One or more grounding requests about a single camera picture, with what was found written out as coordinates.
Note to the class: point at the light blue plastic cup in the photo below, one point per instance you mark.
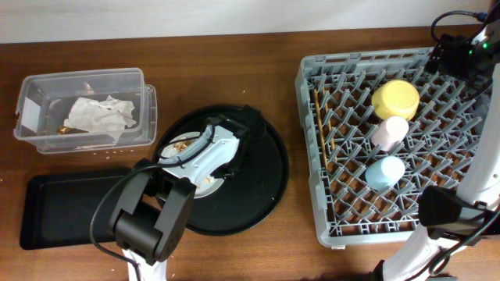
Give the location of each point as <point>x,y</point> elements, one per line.
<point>385,173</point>

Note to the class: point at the food scraps and rice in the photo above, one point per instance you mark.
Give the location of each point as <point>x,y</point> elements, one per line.
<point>180,146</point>

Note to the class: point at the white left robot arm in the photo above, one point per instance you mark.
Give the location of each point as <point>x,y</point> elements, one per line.
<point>156,200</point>

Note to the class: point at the black rectangular tray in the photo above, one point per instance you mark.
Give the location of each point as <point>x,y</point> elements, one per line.
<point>58,208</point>

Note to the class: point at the grey plate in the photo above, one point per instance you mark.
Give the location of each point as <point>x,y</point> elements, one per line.
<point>204,189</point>

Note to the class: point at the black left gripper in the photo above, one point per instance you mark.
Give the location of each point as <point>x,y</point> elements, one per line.
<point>227,171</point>

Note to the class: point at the grey dishwasher rack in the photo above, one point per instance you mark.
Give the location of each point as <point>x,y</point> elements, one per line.
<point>437,150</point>

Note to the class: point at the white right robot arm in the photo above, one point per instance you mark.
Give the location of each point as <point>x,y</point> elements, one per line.
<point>451,221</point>

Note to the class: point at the yellow plastic bowl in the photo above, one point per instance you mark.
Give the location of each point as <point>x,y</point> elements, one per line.
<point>396,98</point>

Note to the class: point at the pink plastic cup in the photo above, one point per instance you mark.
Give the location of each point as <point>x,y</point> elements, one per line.
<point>390,132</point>

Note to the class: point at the round black tray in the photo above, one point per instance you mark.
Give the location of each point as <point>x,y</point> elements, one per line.
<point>247,199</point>

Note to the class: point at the gold snack wrapper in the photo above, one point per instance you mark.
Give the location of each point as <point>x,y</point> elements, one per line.
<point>64,130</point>

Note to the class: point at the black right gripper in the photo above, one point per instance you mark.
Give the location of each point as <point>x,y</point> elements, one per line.
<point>453,48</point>

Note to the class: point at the white paper napkin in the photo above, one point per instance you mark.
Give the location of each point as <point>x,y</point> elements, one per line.
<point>112,116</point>

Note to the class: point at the clear plastic waste bin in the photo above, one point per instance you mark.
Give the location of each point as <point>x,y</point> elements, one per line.
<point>45,102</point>

